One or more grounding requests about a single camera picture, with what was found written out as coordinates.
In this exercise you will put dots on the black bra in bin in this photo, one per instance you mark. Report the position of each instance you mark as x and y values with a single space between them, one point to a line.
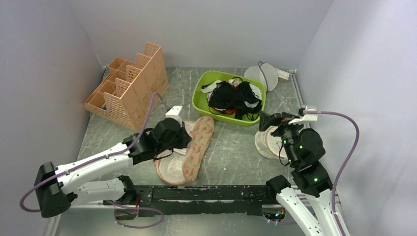
250 113

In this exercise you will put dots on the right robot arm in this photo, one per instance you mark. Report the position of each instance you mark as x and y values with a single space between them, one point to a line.
304 148

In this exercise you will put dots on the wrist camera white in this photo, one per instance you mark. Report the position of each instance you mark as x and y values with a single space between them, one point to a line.
303 115
175 113

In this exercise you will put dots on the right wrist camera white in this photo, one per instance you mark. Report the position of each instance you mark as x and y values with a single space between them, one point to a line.
303 115

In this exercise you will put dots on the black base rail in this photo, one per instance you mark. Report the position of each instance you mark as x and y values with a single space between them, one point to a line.
209 199

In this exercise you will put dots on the white round laundry bag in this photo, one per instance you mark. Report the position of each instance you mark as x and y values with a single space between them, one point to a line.
264 73

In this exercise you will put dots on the peach plastic file organizer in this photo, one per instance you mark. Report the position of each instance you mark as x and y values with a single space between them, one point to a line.
125 94

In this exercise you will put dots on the white crumpled bra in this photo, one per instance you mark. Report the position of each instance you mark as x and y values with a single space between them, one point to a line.
247 93

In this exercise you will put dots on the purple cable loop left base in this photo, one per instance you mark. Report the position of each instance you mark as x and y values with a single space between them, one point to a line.
124 213

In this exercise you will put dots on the small white label box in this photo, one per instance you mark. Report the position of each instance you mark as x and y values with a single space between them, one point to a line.
283 74

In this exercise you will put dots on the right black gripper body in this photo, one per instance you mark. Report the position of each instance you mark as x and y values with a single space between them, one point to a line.
289 133

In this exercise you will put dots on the floral mesh laundry bag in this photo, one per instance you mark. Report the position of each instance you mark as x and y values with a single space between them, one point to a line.
181 166

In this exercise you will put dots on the green plastic bin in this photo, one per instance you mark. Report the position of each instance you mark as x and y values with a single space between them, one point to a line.
199 99

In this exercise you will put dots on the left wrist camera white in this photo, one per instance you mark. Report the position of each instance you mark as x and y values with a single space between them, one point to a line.
175 113

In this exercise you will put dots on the white bra black trim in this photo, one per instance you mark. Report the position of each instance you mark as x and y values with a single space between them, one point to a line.
210 88

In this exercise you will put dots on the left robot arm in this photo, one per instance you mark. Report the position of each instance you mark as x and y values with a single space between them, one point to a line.
60 187

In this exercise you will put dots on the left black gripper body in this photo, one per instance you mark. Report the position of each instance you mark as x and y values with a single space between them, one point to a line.
179 142

